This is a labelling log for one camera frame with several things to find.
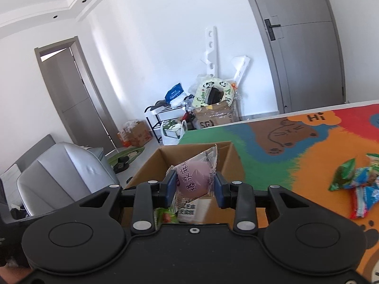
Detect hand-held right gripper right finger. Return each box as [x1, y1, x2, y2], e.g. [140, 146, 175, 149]
[215, 173, 312, 234]

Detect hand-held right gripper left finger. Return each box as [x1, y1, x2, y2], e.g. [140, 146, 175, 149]
[78, 169, 178, 234]

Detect pink mochi packet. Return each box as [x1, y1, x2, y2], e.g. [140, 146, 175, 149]
[166, 143, 219, 214]

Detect green pastry packet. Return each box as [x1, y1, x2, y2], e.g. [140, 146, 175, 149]
[154, 207, 179, 232]

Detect blue snack packet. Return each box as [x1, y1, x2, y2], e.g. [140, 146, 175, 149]
[353, 166, 379, 190]
[349, 184, 379, 220]

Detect green white snack packet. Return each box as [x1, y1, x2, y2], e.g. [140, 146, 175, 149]
[365, 153, 379, 170]

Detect green floor rug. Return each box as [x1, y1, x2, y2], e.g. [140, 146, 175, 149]
[107, 146, 146, 174]

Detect printed cartons on floor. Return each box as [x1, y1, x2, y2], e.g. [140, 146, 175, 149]
[116, 119, 153, 149]

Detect taped cardboard box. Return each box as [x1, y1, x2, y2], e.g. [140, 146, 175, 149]
[192, 100, 238, 131]

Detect black shoe rack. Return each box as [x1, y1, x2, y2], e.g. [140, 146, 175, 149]
[144, 104, 190, 144]

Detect grey chair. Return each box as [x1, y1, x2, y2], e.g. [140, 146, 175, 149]
[16, 141, 119, 218]

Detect colourful printed table mat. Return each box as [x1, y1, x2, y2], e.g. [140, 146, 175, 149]
[177, 103, 379, 284]

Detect grey sofa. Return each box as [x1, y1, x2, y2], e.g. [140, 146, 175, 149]
[0, 134, 54, 185]

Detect blue plastic bag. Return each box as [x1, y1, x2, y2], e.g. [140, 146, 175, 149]
[164, 82, 185, 103]

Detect grey open doorway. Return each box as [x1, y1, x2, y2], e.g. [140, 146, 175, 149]
[34, 35, 119, 155]

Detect tall white shelf board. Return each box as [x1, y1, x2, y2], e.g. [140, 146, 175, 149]
[201, 26, 219, 79]

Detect grey door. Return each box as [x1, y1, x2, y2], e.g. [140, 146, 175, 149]
[239, 0, 347, 115]

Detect panda print seat ring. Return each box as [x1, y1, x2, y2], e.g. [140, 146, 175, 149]
[192, 76, 236, 109]

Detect white bracket board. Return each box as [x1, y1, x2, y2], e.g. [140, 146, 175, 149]
[229, 55, 251, 87]

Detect black door handle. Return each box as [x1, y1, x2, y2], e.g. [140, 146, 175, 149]
[264, 17, 282, 42]

